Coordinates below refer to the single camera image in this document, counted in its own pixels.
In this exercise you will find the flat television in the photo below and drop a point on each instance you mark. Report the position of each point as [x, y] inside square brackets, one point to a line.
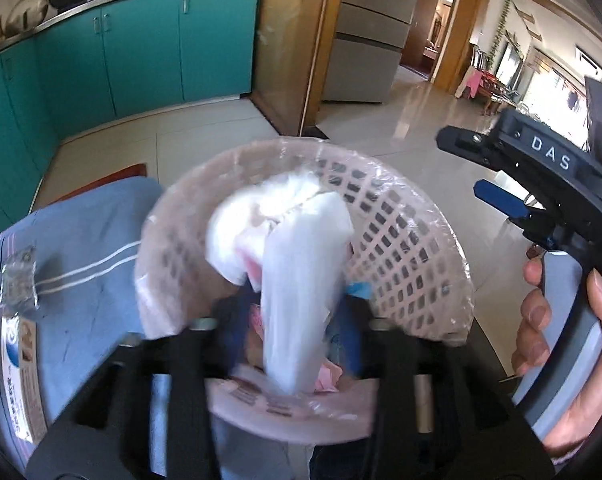
[508, 62]

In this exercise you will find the wooden framed glass partition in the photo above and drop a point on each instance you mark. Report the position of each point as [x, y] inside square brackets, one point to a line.
[326, 60]

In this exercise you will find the wooden door frame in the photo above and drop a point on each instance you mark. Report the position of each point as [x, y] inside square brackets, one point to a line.
[448, 50]

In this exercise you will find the pink cloth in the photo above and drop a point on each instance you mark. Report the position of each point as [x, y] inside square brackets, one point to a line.
[468, 82]

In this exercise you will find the white plastic bag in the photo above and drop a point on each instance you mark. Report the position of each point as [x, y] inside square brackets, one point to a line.
[296, 285]

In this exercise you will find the pink printed plastic bag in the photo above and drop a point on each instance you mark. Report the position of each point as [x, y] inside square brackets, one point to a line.
[327, 376]

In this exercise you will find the grey striped blanket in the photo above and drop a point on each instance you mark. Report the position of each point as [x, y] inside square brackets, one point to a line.
[91, 280]

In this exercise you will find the teal kitchen cabinets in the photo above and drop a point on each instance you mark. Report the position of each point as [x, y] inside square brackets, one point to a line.
[141, 50]

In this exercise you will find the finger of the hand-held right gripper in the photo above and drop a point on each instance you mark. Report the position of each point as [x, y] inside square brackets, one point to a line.
[468, 140]
[498, 197]

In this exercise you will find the clear plastic packet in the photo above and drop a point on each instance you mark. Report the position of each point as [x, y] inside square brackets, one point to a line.
[20, 275]

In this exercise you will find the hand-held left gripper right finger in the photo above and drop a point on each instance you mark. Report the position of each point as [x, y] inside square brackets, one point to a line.
[401, 365]

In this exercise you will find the pink plastic mesh basket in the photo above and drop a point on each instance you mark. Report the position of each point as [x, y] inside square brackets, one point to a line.
[406, 240]

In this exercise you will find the clear plastic bin liner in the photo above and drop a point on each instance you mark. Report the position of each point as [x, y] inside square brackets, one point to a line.
[446, 310]

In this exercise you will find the white air conditioner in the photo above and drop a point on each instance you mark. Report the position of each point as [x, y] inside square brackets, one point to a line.
[588, 57]

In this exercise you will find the metal plate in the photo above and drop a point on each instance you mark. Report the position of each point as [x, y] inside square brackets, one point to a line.
[26, 12]

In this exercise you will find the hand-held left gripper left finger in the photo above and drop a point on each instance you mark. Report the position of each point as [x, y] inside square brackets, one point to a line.
[191, 360]

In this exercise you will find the light blue cloth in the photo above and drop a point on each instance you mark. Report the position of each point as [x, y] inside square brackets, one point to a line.
[359, 290]

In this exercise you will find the green hanging vine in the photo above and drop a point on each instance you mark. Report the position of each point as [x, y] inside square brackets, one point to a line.
[498, 30]

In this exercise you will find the grey refrigerator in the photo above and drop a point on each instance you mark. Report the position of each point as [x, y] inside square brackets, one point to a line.
[366, 60]

